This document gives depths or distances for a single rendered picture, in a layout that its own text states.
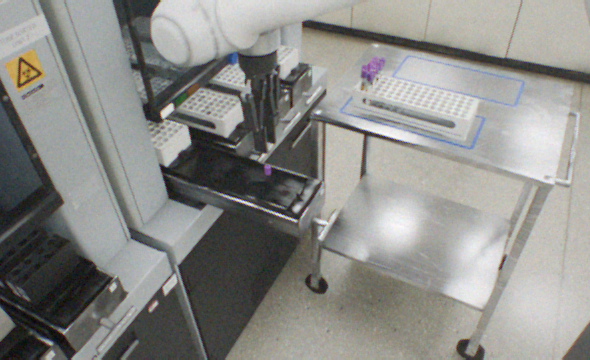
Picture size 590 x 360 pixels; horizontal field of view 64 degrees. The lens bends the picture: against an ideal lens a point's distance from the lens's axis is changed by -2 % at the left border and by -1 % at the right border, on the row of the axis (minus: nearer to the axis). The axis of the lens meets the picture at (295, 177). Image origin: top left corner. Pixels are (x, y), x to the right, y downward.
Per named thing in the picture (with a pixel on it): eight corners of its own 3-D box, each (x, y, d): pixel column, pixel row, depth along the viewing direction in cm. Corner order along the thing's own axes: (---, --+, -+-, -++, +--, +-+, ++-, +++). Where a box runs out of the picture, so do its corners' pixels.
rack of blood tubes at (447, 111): (350, 110, 125) (352, 89, 121) (365, 91, 131) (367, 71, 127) (464, 141, 114) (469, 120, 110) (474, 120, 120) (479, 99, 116)
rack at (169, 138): (77, 138, 122) (68, 118, 118) (104, 118, 128) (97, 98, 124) (168, 170, 111) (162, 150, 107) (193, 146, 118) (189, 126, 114)
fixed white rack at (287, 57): (200, 63, 149) (197, 44, 145) (218, 49, 156) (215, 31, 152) (284, 83, 139) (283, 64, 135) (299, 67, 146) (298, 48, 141)
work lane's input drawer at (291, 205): (70, 159, 126) (58, 132, 120) (106, 130, 135) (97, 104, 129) (317, 252, 101) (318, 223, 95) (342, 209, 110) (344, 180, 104)
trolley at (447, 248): (303, 290, 181) (298, 110, 125) (352, 212, 210) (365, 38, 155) (482, 368, 156) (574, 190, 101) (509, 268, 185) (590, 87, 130)
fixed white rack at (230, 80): (170, 86, 139) (166, 67, 135) (190, 70, 146) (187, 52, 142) (257, 110, 129) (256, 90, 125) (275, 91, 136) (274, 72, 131)
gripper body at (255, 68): (251, 34, 93) (255, 76, 99) (227, 53, 87) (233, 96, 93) (285, 41, 90) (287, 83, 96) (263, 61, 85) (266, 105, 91)
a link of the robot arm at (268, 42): (219, 24, 84) (223, 54, 88) (263, 33, 80) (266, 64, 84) (245, 5, 89) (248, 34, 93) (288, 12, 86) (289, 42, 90)
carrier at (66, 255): (74, 256, 91) (63, 236, 87) (82, 260, 90) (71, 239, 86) (26, 303, 83) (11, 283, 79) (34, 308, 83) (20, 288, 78)
